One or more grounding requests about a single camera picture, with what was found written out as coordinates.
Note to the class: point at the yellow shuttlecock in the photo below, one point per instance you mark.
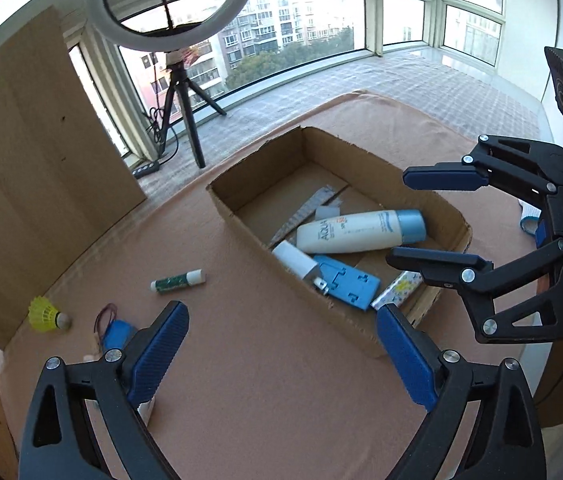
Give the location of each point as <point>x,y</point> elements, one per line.
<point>44,315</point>

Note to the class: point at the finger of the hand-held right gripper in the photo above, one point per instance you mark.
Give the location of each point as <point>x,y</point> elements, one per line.
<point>426,260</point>
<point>441,178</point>

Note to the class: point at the grey card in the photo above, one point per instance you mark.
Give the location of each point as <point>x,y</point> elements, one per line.
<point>330,202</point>

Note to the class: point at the large light oak board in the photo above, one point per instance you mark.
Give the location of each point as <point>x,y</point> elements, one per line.
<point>36,160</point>

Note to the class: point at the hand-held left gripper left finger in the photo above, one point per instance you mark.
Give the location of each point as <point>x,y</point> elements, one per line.
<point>159,355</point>

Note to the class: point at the white blue sunscreen tube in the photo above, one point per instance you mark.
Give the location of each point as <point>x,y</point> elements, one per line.
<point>351,232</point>

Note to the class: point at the grey tape strip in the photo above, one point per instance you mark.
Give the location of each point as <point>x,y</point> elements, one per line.
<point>296,217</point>

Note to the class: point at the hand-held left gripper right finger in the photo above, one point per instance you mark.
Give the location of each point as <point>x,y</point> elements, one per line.
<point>406,360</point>

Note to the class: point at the black tripod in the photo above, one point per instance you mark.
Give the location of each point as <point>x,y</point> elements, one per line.
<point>189,110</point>

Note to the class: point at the apartment buildings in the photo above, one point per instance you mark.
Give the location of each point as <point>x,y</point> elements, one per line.
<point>271,25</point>

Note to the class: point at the blue round lid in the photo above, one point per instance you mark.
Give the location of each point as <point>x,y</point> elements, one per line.
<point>116,335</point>

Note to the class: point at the blue phone stand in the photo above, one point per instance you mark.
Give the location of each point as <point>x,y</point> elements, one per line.
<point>346,282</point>

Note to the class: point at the green white glue stick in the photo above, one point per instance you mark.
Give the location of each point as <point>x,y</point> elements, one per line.
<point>179,280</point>

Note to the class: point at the cardboard box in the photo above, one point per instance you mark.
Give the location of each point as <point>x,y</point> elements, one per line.
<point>271,270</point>

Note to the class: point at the white charger plug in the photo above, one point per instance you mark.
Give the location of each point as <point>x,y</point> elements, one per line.
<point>294,260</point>

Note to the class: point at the patterned tissue pack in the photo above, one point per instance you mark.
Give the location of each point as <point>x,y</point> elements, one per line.
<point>401,287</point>

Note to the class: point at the white and blue object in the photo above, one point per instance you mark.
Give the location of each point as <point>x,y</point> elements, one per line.
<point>529,212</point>

